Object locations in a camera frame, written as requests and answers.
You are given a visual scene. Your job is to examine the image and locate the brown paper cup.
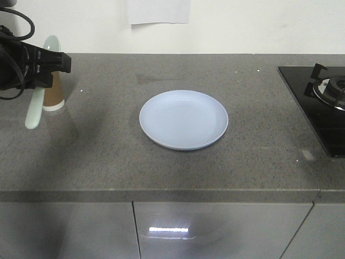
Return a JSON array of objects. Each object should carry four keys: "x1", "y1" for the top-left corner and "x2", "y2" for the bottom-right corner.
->
[{"x1": 43, "y1": 71, "x2": 65, "y2": 112}]

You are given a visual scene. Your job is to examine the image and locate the light blue round plate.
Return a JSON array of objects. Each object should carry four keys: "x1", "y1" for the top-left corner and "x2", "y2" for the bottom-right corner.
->
[{"x1": 139, "y1": 90, "x2": 229, "y2": 151}]

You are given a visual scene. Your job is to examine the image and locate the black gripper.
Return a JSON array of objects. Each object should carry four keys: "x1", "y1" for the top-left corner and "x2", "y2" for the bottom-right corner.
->
[{"x1": 1, "y1": 25, "x2": 72, "y2": 91}]

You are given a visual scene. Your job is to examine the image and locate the black gas stove top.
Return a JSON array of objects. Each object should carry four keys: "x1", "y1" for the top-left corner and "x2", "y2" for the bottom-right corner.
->
[{"x1": 278, "y1": 63, "x2": 344, "y2": 158}]

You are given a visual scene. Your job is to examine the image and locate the white paper on wall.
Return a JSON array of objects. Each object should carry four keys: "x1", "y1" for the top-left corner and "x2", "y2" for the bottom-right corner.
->
[{"x1": 127, "y1": 0, "x2": 191, "y2": 25}]

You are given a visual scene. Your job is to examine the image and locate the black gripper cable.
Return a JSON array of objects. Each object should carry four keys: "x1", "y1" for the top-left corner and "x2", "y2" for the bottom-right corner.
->
[{"x1": 0, "y1": 7, "x2": 36, "y2": 100}]

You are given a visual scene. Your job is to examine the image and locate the mint green plastic spoon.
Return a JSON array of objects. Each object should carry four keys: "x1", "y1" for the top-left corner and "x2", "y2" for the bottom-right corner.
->
[{"x1": 25, "y1": 35, "x2": 60, "y2": 129}]

